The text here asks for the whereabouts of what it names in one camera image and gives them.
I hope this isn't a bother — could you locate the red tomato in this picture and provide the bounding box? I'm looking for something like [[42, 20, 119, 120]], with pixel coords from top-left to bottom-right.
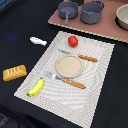
[[68, 36, 78, 47]]

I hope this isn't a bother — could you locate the yellow banana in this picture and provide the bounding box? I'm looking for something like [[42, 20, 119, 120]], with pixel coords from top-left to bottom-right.
[[27, 78, 44, 96]]

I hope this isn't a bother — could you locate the white toy fish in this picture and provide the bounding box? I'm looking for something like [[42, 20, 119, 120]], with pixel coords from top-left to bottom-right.
[[30, 37, 47, 46]]

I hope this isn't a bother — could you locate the golden bread loaf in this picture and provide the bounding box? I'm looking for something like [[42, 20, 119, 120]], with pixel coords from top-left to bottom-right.
[[3, 65, 27, 82]]

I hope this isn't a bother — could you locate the round beige plate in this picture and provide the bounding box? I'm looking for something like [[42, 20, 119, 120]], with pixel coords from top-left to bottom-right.
[[56, 55, 83, 78]]

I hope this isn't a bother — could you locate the small grey saucepan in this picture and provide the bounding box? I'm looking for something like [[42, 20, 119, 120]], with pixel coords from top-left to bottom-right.
[[58, 1, 78, 23]]

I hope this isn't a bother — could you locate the pink wooden board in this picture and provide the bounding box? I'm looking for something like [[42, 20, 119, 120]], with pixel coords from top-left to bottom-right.
[[48, 0, 128, 43]]

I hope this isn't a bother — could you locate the large grey pot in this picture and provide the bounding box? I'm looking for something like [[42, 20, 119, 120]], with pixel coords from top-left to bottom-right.
[[80, 0, 104, 24]]

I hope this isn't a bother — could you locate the beige bowl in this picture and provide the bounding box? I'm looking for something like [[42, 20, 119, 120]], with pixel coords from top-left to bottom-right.
[[116, 4, 128, 31]]

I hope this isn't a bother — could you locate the fork with wooden handle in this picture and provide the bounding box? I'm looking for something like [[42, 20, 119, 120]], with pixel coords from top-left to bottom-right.
[[47, 72, 86, 89]]

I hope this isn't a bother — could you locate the knife with wooden handle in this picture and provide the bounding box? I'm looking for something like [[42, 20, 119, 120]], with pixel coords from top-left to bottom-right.
[[58, 49, 98, 62]]

